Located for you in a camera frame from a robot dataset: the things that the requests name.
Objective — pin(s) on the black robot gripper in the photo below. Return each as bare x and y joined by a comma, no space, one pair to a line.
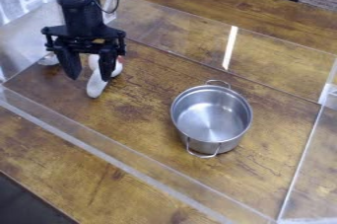
84,34

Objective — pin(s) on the white plush mushroom red cap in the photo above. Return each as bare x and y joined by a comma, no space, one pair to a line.
96,85

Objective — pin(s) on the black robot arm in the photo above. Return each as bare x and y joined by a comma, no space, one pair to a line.
84,34

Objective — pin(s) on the silver steel pot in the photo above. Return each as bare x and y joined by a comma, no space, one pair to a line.
212,116

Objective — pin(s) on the spoon with green handle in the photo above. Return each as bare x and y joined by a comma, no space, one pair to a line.
48,60

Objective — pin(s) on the clear acrylic barrier front wall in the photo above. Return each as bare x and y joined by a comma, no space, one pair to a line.
208,200

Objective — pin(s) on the clear acrylic right wall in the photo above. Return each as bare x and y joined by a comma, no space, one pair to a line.
311,200

